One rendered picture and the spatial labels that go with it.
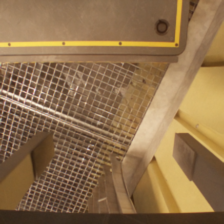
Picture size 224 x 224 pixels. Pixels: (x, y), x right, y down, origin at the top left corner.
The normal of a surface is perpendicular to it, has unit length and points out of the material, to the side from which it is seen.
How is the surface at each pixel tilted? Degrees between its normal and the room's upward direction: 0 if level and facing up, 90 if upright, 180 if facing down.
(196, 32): 0
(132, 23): 0
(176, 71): 0
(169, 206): 90
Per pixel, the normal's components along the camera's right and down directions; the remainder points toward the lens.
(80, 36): 0.00, 0.25
